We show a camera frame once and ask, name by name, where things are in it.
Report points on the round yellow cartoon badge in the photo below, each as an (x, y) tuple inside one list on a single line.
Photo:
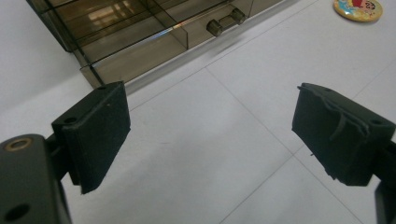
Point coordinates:
[(358, 9)]

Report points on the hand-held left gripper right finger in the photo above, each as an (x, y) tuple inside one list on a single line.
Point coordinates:
[(339, 137)]

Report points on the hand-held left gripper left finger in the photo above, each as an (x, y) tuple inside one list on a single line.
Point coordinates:
[(93, 133)]

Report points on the smoky transparent drawer box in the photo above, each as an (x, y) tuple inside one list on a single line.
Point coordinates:
[(137, 34)]

